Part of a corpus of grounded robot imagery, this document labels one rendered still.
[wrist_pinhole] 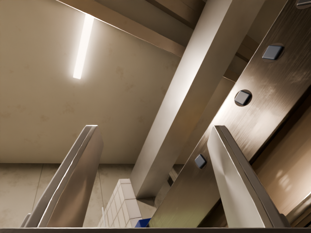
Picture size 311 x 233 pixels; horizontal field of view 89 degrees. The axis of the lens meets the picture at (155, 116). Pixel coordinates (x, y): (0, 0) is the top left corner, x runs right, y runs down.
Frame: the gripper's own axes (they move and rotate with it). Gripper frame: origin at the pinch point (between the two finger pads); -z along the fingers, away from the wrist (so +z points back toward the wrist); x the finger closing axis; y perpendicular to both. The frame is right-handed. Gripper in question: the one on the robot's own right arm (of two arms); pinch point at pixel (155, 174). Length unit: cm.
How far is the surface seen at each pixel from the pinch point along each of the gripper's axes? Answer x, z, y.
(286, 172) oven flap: -37, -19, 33
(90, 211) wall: 125, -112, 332
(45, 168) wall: 245, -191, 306
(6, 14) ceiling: 211, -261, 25
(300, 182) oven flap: -37, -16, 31
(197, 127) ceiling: -134, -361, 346
